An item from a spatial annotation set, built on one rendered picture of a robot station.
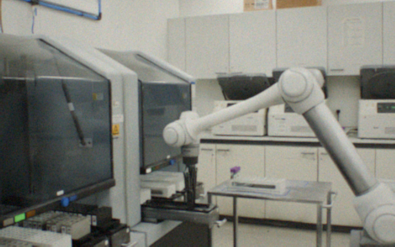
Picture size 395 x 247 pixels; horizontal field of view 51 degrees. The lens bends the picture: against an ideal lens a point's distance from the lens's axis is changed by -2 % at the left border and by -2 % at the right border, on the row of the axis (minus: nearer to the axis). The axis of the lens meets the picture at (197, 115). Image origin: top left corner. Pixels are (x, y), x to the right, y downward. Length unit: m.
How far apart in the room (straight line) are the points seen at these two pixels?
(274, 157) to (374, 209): 2.62
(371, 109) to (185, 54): 2.05
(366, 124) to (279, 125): 0.79
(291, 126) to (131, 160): 2.47
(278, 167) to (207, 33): 1.65
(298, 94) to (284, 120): 2.57
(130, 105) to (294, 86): 0.74
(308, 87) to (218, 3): 3.57
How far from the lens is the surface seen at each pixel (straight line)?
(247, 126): 4.24
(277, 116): 4.18
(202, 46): 4.71
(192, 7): 5.20
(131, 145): 1.93
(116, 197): 1.85
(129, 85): 1.91
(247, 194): 2.21
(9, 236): 1.60
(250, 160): 4.28
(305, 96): 1.62
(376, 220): 1.65
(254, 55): 4.53
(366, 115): 4.10
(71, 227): 1.60
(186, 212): 1.96
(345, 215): 4.25
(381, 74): 4.34
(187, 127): 1.80
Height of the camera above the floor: 1.34
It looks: 3 degrees down
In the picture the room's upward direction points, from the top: 1 degrees counter-clockwise
